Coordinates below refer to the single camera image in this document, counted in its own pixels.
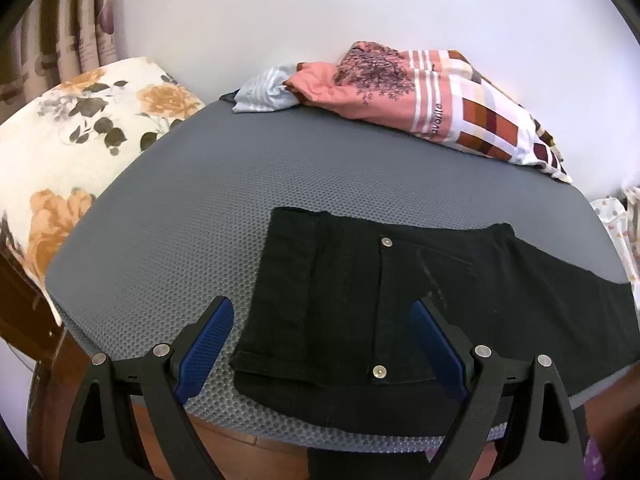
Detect grey mesh mat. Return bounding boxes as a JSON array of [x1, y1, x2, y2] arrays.
[[44, 97, 632, 453]]

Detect black pants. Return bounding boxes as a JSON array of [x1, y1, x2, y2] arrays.
[[229, 206, 640, 436]]

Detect wooden bed frame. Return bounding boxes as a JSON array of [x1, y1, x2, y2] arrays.
[[0, 245, 311, 480]]

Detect purple printed cloth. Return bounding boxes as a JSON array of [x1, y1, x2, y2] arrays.
[[586, 437, 610, 480]]

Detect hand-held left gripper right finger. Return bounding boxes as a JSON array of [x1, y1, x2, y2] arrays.
[[411, 297, 588, 480]]

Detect light blue striped cloth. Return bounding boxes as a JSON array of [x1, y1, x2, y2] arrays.
[[231, 62, 301, 113]]

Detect white patterned cloth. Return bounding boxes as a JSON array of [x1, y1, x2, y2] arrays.
[[590, 187, 640, 291]]

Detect floral curtain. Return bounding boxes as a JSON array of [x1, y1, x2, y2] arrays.
[[0, 0, 118, 126]]

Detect floral cushion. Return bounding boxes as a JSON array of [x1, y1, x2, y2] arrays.
[[0, 56, 207, 326]]

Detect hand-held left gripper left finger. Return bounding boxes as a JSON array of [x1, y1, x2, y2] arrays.
[[60, 296, 235, 480]]

